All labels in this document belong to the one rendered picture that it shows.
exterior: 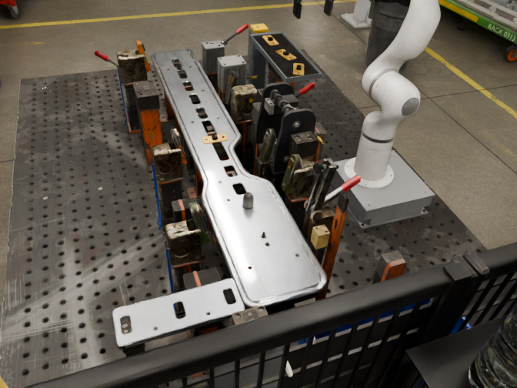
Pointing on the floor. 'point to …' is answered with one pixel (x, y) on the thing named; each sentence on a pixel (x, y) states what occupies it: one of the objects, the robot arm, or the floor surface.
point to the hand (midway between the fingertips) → (312, 11)
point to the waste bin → (385, 26)
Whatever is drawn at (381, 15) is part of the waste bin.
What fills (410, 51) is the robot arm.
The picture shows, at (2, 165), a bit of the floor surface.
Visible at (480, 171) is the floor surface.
